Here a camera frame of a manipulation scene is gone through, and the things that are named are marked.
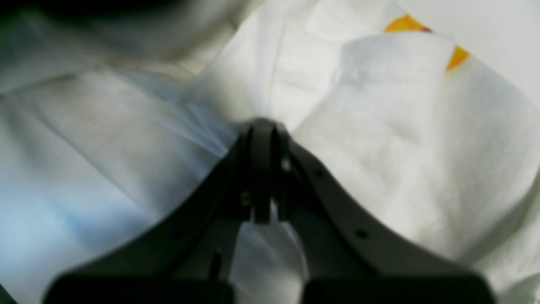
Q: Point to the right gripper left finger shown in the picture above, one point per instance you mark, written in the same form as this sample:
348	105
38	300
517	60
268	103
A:
185	259

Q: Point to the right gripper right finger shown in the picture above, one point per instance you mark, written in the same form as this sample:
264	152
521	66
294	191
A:
352	257

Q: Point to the white printed T-shirt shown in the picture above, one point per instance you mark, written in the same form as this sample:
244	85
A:
426	111

